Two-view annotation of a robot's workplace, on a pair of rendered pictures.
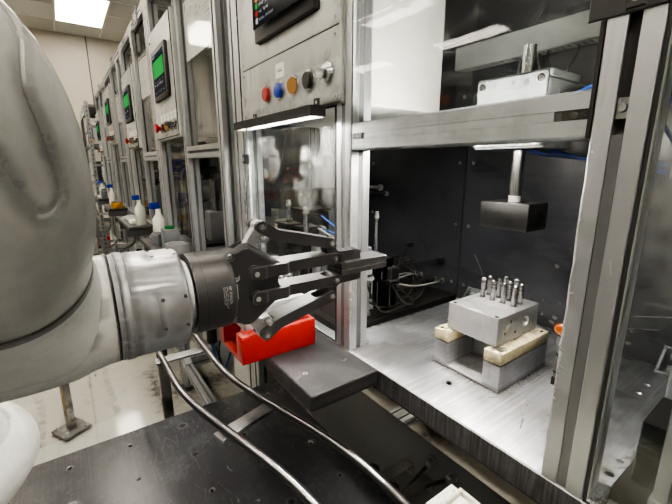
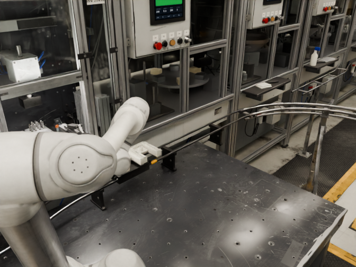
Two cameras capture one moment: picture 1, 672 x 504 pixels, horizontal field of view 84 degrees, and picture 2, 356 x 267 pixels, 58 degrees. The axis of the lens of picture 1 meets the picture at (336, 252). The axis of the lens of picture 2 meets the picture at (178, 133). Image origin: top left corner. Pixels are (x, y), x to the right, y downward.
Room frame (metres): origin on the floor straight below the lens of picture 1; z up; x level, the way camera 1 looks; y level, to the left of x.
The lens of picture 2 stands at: (0.18, 1.27, 1.76)
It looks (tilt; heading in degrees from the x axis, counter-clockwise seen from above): 27 degrees down; 260
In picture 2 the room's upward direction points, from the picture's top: straight up
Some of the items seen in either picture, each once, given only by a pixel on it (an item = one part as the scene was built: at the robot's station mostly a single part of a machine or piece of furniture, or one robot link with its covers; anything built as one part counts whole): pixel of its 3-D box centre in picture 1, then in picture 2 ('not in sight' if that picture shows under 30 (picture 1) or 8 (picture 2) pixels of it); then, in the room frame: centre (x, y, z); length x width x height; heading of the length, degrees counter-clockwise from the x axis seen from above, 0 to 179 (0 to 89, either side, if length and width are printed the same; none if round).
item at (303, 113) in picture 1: (273, 115); not in sight; (0.84, 0.13, 1.37); 0.36 x 0.04 x 0.04; 35
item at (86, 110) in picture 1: (113, 184); not in sight; (5.36, 3.13, 1.00); 1.30 x 0.51 x 2.00; 35
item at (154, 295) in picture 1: (152, 300); not in sight; (0.31, 0.16, 1.15); 0.09 x 0.06 x 0.09; 35
